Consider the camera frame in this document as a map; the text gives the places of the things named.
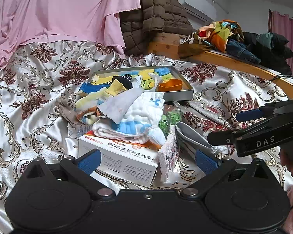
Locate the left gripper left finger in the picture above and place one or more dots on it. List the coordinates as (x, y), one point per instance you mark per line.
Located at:
(79, 170)

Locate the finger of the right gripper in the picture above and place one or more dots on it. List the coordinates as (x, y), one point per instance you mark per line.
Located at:
(257, 135)
(260, 112)

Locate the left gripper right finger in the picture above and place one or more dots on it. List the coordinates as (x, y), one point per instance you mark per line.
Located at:
(215, 171)

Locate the grey face mask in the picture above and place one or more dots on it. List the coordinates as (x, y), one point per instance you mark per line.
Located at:
(194, 140)

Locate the white patterned sponge cloth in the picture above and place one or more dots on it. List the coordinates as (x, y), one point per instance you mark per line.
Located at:
(168, 154)

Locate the striped yellow orange towel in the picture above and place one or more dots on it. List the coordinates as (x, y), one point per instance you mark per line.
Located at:
(86, 108)

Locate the grey white thin cloth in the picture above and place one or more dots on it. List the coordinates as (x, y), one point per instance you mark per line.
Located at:
(116, 107)

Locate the white blue padded cloth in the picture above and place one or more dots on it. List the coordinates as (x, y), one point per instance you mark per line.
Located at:
(139, 124)

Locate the beige drawstring pouch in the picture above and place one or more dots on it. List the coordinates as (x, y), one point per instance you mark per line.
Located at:
(67, 111)

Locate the dark dotted sock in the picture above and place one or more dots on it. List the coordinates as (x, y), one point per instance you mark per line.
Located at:
(124, 81)

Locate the wooden side ledge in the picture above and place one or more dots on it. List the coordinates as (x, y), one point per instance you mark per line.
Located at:
(221, 59)

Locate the white orange tablet box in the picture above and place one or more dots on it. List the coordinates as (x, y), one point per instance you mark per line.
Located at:
(136, 163)

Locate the green plastic bottle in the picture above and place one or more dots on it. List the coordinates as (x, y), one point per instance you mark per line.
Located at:
(169, 119)

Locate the dark clothes pile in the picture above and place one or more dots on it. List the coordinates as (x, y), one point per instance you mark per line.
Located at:
(268, 49)

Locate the orange plastic cup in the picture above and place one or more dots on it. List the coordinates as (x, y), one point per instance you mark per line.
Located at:
(170, 85)

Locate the grey tray with cartoon drawing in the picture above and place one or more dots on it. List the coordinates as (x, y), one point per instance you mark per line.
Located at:
(148, 77)

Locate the pink curtain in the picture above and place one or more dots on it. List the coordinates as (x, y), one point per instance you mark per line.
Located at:
(283, 25)

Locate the colourful cartoon blanket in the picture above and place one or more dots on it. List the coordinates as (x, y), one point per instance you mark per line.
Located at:
(215, 36)

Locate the floral satin bedspread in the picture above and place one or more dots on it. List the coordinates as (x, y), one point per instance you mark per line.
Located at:
(40, 73)

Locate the white air conditioner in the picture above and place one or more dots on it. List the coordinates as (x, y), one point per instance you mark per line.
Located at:
(200, 9)

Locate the brown quilted jacket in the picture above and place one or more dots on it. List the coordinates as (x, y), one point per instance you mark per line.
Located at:
(140, 26)

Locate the pink hanging sheet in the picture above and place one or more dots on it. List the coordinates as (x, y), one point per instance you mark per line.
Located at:
(42, 21)

